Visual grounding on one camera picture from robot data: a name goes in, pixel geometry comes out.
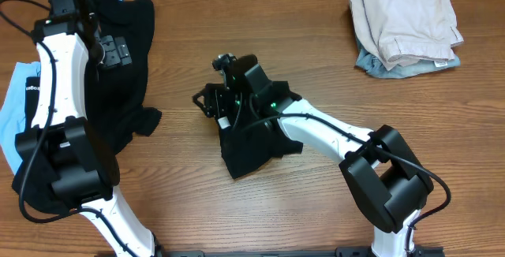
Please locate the black t-shirt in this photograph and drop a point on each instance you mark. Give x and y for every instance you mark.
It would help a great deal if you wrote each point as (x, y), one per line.
(248, 143)

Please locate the folded teal shirt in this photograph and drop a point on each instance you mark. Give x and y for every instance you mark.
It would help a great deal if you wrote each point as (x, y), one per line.
(375, 68)

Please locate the folded beige shorts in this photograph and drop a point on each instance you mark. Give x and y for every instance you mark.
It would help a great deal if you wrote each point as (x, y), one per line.
(402, 32)

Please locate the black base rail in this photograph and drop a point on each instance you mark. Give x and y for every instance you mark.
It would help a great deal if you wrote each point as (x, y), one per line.
(268, 253)

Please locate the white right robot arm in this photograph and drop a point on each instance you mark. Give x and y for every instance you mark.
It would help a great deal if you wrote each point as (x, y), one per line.
(381, 171)

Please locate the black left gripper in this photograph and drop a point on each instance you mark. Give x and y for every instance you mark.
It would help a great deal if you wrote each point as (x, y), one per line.
(116, 52)

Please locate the light blue garment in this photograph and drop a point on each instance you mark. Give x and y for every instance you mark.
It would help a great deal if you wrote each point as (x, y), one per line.
(14, 113)

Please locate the black garment pile with logo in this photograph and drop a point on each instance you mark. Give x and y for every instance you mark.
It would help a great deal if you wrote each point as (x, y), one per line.
(118, 91)

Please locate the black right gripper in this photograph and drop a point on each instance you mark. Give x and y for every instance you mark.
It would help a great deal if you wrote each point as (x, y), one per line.
(220, 98)

